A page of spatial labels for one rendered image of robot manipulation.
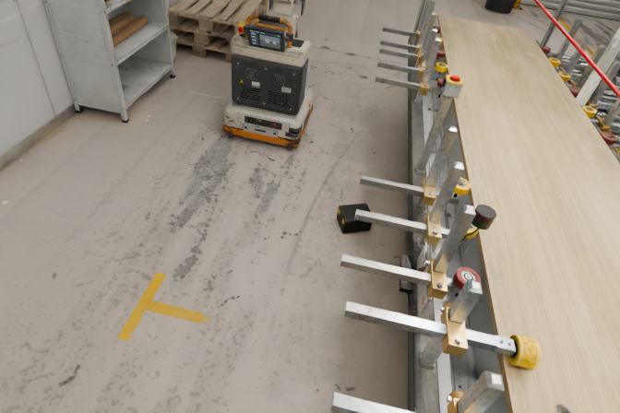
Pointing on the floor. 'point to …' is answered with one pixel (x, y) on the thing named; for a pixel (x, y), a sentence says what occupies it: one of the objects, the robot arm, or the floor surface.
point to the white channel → (601, 69)
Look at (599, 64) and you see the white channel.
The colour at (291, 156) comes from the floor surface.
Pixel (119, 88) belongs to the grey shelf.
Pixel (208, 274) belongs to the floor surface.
